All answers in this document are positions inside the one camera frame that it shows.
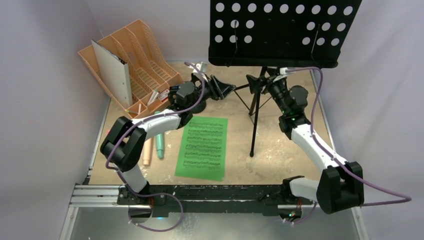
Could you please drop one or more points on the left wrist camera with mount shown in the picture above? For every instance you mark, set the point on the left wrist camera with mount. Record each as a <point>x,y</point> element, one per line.
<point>200,70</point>

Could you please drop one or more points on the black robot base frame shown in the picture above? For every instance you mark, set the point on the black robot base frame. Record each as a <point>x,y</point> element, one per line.
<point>266,199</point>

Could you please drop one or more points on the black mic stand with green mic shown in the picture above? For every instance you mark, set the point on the black mic stand with green mic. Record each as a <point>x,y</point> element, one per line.
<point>198,107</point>

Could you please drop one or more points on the pink toy microphone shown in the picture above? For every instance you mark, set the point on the pink toy microphone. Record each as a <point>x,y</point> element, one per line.
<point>147,152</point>

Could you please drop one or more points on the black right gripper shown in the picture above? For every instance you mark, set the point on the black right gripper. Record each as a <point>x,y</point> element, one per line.
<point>265,84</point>

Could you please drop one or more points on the orange plastic file organizer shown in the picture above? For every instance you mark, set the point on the orange plastic file organizer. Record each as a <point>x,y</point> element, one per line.
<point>148,71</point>

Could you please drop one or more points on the red white staples box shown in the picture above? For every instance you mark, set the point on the red white staples box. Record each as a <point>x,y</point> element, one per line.
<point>163,96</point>

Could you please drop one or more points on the black mic stand for pink mic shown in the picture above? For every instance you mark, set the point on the black mic stand for pink mic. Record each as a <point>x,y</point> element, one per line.
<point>173,96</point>

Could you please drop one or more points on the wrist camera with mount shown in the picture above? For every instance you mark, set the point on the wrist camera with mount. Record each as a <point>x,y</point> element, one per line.
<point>283,72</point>
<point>200,70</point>

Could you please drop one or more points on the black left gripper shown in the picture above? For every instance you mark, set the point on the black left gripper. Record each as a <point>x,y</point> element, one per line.
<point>218,90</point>

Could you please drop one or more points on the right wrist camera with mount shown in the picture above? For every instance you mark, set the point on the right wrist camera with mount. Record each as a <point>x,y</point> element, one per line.
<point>283,72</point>

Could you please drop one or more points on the grey binder folder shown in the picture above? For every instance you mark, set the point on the grey binder folder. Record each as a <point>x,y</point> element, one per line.
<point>115,74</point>

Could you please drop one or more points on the green capped marker middle slot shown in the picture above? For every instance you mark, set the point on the green capped marker middle slot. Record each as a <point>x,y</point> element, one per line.
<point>151,94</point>

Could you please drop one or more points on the mint green toy microphone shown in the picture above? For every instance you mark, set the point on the mint green toy microphone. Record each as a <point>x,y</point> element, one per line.
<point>159,144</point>

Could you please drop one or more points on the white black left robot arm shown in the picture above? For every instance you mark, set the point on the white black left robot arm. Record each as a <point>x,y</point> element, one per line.
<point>124,143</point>

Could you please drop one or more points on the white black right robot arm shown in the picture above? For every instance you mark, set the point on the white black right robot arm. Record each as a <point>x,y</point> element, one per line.
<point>339,187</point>

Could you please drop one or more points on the black tripod music stand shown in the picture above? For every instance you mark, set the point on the black tripod music stand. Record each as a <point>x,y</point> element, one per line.
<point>279,33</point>

